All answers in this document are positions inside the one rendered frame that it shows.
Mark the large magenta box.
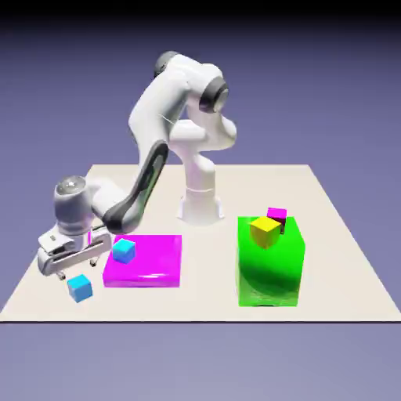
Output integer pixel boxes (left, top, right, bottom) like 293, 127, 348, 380
102, 233, 183, 288

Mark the small magenta cube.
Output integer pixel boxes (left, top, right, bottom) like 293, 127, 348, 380
266, 207, 288, 235

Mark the small cyan cube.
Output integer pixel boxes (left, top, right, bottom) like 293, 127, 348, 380
111, 238, 136, 265
67, 273, 94, 304

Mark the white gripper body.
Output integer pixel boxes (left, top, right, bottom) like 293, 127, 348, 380
37, 230, 113, 277

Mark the small yellow cube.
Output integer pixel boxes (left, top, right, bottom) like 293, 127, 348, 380
249, 215, 283, 251

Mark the large green box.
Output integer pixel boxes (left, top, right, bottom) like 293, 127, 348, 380
237, 215, 306, 308

